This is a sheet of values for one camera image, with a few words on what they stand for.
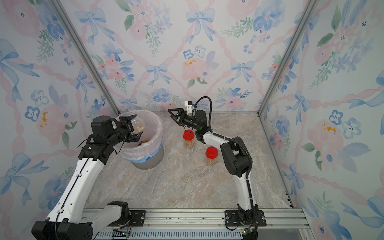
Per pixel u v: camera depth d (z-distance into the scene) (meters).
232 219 0.73
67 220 0.38
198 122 0.75
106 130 0.53
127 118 0.63
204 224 0.74
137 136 0.71
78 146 0.51
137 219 0.74
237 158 0.56
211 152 0.83
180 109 0.78
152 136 0.71
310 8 0.69
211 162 0.92
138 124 0.70
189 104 0.83
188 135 0.93
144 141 0.69
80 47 0.82
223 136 0.63
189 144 1.00
